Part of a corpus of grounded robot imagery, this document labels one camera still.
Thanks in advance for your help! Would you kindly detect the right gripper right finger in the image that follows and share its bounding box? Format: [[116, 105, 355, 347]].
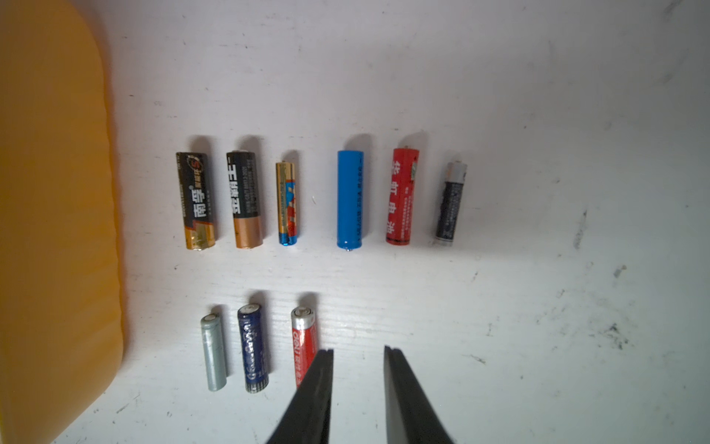
[[384, 346, 453, 444]]

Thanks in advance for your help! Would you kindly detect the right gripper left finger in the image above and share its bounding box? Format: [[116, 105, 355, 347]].
[[267, 350, 334, 444]]

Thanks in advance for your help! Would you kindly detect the blue purple battery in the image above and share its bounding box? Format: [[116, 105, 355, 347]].
[[238, 303, 269, 394]]

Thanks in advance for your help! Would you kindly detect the grey silver battery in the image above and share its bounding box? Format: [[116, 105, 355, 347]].
[[201, 313, 227, 391]]

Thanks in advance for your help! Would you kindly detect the blue cylindrical battery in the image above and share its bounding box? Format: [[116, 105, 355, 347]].
[[337, 150, 364, 251]]

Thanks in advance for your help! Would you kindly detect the gold blue slim battery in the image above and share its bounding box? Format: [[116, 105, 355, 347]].
[[275, 162, 298, 246]]

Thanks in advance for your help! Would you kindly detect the dark blue silver slim battery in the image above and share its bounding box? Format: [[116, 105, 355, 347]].
[[435, 161, 467, 245]]

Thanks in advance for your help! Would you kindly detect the yellow plastic storage box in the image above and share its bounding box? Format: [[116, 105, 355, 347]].
[[1, 1, 124, 443]]

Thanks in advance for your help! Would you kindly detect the black gold slim battery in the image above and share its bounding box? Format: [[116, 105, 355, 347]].
[[226, 151, 263, 249]]

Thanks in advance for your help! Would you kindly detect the black copper battery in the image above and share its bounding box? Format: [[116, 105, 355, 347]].
[[176, 152, 216, 251]]

